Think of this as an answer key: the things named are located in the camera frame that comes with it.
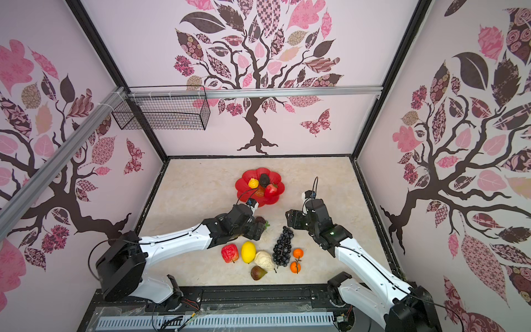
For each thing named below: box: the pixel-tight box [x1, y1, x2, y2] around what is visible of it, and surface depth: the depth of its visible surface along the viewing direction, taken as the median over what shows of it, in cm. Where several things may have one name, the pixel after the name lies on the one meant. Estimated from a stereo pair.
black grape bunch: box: [272, 225, 295, 269], surface depth 85 cm
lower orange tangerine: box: [289, 260, 302, 274], surface depth 81 cm
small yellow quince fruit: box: [248, 177, 260, 189], surface depth 106 cm
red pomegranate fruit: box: [221, 243, 240, 264], surface depth 81 cm
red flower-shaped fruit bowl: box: [235, 167, 285, 208], surface depth 107 cm
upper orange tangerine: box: [292, 247, 305, 259], surface depth 84 cm
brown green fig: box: [250, 265, 268, 281], surface depth 79 cm
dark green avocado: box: [259, 173, 270, 188], surface depth 108 cm
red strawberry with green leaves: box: [264, 183, 279, 198], surface depth 103 cm
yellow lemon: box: [241, 241, 257, 264], surface depth 83 cm
